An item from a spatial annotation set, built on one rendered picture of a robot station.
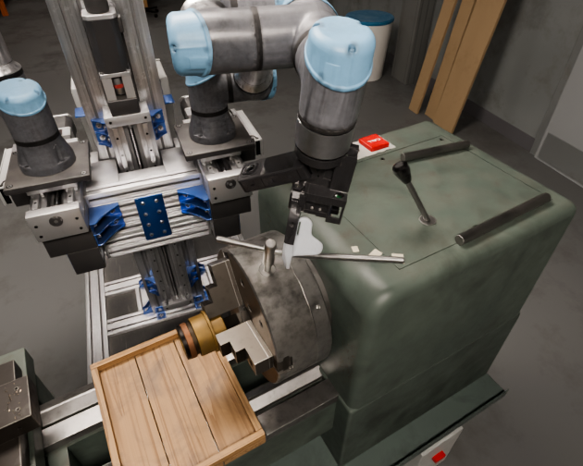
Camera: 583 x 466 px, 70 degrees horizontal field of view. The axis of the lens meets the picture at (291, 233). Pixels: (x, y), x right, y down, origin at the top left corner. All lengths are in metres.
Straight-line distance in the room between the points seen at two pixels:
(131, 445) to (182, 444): 0.11
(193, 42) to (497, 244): 0.69
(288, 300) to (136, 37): 0.95
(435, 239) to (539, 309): 1.84
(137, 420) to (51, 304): 1.69
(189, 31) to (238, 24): 0.06
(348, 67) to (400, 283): 0.44
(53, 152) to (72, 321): 1.36
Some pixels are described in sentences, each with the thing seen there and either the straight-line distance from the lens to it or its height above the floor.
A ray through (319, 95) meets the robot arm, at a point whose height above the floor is 1.63.
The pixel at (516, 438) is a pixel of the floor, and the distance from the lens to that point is 2.20.
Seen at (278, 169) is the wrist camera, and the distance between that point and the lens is 0.60.
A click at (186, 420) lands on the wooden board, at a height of 0.89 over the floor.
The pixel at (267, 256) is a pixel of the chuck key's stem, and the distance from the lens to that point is 0.77.
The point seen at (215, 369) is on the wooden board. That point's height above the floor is 0.89.
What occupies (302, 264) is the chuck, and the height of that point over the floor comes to 1.23.
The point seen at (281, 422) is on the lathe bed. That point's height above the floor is 0.86.
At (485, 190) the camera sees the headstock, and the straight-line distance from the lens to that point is 1.08.
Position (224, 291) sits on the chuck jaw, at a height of 1.15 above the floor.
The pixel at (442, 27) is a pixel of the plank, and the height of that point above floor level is 0.77.
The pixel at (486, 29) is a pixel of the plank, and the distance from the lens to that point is 3.93.
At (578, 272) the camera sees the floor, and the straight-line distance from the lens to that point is 3.04.
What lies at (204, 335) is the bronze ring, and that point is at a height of 1.11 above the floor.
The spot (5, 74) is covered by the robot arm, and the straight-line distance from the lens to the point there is 1.44.
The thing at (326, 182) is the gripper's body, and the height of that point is 1.49.
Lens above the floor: 1.82
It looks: 41 degrees down
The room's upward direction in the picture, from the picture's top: straight up
